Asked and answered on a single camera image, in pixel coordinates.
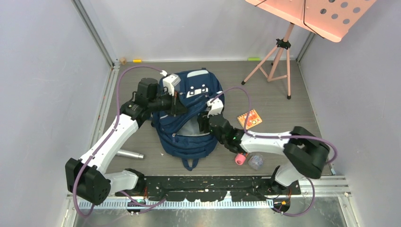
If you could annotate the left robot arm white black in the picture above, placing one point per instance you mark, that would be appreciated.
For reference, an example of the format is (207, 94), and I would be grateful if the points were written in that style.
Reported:
(86, 177)

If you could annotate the small orange booklet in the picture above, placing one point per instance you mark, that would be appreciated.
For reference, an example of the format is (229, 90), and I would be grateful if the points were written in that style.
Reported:
(253, 119)

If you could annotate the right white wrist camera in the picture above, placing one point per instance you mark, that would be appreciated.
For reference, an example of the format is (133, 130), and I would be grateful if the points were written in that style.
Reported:
(214, 107)

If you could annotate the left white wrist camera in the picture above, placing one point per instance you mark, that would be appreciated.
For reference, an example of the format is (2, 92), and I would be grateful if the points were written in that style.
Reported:
(169, 81)

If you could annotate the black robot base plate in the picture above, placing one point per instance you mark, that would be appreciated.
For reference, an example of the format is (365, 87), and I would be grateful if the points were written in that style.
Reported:
(210, 188)

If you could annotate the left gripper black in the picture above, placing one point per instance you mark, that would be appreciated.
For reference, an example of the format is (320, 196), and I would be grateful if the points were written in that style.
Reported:
(176, 107)

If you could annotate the navy blue backpack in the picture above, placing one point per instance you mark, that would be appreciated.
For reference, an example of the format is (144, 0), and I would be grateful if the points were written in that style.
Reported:
(180, 135)

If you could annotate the clear bag of clips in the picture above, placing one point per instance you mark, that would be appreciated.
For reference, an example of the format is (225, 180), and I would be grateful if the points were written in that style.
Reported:
(256, 161)

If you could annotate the silver metal bottle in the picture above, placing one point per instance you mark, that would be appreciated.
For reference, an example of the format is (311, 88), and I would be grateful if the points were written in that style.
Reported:
(129, 154)

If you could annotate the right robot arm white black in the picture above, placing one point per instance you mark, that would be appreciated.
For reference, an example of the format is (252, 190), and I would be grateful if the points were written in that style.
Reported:
(306, 153)

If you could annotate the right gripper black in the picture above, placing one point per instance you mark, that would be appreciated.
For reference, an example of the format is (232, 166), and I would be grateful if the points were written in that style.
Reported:
(209, 117)

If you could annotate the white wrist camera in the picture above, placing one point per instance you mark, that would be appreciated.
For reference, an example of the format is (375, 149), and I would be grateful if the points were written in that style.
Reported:
(214, 107)
(169, 81)

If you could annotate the small wooden block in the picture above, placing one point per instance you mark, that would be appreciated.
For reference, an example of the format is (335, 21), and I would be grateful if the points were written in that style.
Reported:
(123, 61)

